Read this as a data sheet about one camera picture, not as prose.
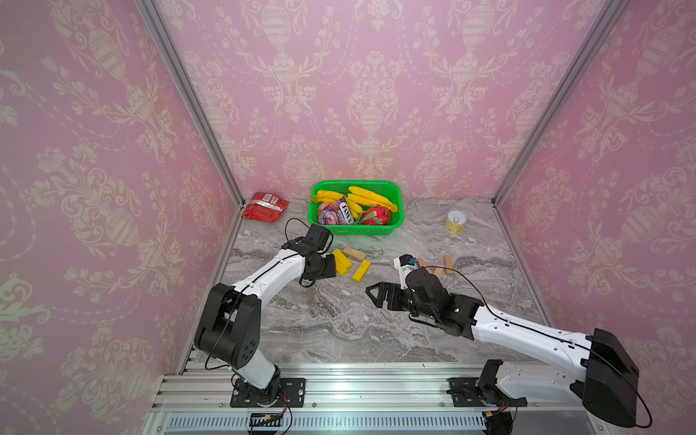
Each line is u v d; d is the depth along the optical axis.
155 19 0.70
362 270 0.98
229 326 0.45
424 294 0.58
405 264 0.70
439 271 0.97
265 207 1.16
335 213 1.06
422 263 1.00
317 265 0.77
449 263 1.00
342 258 1.02
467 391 0.69
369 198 1.13
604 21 0.70
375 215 1.05
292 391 0.75
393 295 0.67
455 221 1.06
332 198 1.13
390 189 1.14
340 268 0.99
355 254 1.03
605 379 0.40
